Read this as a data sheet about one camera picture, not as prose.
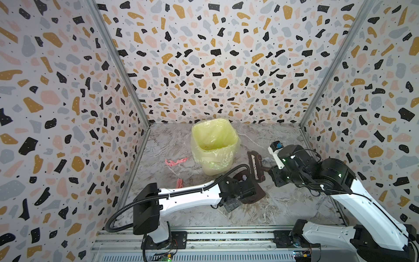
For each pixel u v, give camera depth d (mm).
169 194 427
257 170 748
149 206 428
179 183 906
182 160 1003
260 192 834
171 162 994
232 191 509
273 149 565
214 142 997
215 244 732
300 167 437
